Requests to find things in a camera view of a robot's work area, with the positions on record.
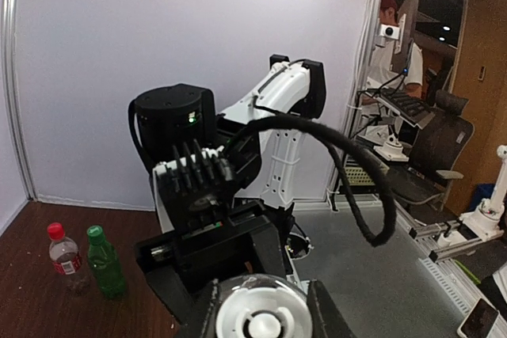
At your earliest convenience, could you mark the green plastic bottle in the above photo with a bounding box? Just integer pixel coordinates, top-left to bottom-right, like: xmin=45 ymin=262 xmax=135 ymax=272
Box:
xmin=86 ymin=225 xmax=127 ymax=299

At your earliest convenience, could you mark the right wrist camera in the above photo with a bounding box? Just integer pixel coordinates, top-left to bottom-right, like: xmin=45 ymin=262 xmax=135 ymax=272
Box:
xmin=152 ymin=140 xmax=239 ymax=236

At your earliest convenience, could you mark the blue bin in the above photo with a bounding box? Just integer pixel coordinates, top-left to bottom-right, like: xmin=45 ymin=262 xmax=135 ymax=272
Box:
xmin=467 ymin=184 xmax=494 ymax=212

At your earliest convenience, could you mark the small white robot arm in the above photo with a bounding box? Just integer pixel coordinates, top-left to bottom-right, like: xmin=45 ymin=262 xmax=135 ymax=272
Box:
xmin=436 ymin=145 xmax=506 ymax=249

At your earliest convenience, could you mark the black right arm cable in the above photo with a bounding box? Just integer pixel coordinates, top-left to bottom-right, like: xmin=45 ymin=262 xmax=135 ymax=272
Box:
xmin=225 ymin=112 xmax=398 ymax=249

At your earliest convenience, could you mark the smartphone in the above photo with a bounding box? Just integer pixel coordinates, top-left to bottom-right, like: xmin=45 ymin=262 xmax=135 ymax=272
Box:
xmin=457 ymin=298 xmax=500 ymax=338

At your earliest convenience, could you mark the clear plastic bottle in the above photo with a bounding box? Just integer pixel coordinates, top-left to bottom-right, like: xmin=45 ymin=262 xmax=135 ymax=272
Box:
xmin=212 ymin=273 xmax=310 ymax=338

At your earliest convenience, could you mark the aluminium corner post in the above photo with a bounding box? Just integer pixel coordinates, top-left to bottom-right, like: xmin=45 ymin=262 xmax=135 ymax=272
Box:
xmin=1 ymin=0 xmax=37 ymax=201

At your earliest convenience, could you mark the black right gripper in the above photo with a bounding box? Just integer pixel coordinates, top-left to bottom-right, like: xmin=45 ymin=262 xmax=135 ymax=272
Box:
xmin=134 ymin=201 xmax=290 ymax=338

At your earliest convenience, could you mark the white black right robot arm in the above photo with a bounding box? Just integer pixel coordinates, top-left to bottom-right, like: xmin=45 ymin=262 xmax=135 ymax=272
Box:
xmin=128 ymin=55 xmax=353 ymax=337

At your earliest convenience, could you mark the computer monitor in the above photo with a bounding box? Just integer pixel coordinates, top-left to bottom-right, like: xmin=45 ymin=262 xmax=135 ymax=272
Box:
xmin=391 ymin=0 xmax=419 ymax=74

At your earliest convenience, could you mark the white webcam on stand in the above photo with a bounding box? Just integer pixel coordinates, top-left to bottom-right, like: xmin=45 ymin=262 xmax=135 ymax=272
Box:
xmin=375 ymin=24 xmax=401 ymax=47

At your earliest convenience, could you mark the black office chair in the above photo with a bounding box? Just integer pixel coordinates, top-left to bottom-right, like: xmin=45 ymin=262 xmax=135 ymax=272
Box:
xmin=387 ymin=89 xmax=475 ymax=211

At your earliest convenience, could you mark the white flip bottle cap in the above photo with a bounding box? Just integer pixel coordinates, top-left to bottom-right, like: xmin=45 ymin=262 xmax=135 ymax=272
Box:
xmin=215 ymin=286 xmax=310 ymax=338

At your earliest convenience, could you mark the black keyboard on stand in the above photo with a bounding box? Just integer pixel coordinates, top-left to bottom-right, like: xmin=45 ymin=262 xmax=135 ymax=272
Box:
xmin=372 ymin=89 xmax=434 ymax=129

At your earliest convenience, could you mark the clear bottle red cap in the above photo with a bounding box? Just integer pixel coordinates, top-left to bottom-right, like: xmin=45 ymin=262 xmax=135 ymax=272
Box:
xmin=47 ymin=222 xmax=90 ymax=295

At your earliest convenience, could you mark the person in white shirt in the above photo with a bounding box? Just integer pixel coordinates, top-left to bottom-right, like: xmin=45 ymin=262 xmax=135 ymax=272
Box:
xmin=366 ymin=0 xmax=425 ymax=104

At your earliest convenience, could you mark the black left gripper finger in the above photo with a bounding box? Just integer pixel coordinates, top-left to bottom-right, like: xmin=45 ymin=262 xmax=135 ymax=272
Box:
xmin=307 ymin=279 xmax=356 ymax=338

